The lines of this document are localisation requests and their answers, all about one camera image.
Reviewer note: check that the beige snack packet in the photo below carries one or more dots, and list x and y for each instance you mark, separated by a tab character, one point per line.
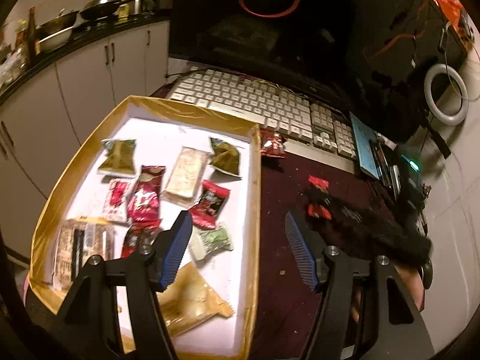
187	172

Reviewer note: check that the white keyboard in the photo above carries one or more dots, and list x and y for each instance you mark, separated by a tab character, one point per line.
255	101

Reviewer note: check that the blue notebook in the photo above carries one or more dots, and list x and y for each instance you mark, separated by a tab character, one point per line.
363	142

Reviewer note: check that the red white snack packet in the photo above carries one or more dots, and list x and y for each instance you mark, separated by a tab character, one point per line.
117	200

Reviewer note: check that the clear striped biscuit packet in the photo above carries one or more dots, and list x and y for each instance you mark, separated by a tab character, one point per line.
80	247

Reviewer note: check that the lower kitchen cabinets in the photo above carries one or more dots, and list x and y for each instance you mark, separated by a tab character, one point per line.
75	101

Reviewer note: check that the black monitor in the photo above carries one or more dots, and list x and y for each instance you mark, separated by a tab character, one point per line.
300	37

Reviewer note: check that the gold-edged white tray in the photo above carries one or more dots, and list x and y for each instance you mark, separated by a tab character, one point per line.
225	157

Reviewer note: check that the steel basin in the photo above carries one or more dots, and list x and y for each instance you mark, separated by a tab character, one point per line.
56	33

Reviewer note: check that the black wok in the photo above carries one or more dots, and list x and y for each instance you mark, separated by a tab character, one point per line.
101	7

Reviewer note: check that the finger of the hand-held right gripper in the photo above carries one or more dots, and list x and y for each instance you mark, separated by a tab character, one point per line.
324	199

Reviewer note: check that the small white green packet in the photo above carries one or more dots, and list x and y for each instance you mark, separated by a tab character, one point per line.
212	242

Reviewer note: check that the maroon table cloth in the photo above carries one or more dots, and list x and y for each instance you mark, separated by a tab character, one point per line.
277	202

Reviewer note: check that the green snack packet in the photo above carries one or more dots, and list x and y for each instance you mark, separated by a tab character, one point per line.
225	157
118	157

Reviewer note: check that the red black snack packet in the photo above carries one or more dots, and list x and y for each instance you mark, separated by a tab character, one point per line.
208	204

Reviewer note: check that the black kitchen countertop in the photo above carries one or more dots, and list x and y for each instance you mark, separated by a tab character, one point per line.
67	45

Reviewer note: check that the large yellow snack packet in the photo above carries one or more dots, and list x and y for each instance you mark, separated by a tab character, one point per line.
191	302

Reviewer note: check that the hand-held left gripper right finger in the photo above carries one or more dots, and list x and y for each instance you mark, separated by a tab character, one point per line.
300	251

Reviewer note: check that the person's right forearm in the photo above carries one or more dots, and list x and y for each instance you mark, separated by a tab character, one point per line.
410	285

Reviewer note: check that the dark red snack packet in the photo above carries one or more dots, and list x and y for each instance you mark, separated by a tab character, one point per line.
146	195
137	238

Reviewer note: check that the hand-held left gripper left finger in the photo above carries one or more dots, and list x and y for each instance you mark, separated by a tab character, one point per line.
174	249

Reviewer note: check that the small red snack packet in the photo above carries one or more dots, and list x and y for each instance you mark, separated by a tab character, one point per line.
318	183

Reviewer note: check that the steel pot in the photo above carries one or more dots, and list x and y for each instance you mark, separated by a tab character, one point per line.
138	5

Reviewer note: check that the dark sauce bottle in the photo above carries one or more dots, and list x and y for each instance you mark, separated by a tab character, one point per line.
33	33

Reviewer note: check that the black electronic device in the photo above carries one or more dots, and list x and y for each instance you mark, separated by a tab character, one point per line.
401	172

